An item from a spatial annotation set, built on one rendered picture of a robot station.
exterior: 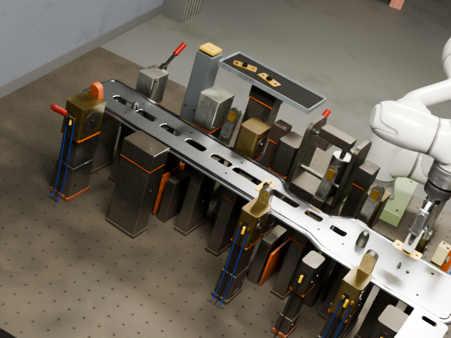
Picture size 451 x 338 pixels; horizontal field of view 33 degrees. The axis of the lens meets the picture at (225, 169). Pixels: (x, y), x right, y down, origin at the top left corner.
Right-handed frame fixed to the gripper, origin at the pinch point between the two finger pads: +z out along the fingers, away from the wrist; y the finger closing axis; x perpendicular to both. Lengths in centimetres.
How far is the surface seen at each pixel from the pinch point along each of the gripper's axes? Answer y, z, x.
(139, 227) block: 18, 37, -76
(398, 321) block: 19.2, 12.6, 8.6
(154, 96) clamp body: -15, 12, -102
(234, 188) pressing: 9, 11, -53
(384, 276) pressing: 7.8, 10.6, -1.4
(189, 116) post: -30, 21, -95
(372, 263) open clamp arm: 18.1, 1.5, -4.5
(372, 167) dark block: -22.1, -1.6, -23.6
